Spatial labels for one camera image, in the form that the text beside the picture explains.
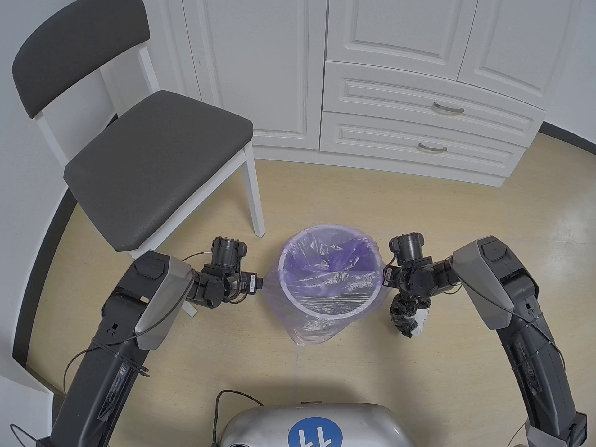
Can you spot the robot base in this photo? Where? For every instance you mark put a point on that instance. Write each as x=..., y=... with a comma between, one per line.
x=316, y=426

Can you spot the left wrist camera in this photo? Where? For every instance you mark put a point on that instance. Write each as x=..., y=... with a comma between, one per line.
x=241, y=248

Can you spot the grey and white chair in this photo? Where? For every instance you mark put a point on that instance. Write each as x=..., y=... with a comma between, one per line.
x=153, y=165

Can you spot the white wardrobe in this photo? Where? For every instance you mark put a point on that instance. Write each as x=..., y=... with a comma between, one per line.
x=395, y=40

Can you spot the white trash bin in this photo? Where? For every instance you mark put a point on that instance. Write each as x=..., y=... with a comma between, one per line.
x=326, y=312

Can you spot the black plastic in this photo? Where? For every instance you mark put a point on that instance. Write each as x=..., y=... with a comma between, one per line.
x=405, y=314

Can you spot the purple plastic bag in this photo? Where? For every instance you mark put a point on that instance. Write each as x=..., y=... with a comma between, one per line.
x=326, y=263

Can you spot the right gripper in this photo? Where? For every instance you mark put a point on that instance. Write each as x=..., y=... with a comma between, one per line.
x=395, y=277

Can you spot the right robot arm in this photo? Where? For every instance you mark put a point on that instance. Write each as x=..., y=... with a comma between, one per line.
x=498, y=277

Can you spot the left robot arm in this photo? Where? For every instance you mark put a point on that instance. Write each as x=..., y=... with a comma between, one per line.
x=153, y=296

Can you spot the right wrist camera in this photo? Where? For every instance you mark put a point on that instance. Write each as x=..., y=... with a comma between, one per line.
x=394, y=245

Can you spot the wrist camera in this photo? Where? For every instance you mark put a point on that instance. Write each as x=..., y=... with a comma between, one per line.
x=394, y=245
x=241, y=248

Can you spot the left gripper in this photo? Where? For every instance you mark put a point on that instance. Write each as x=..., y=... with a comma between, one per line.
x=242, y=286

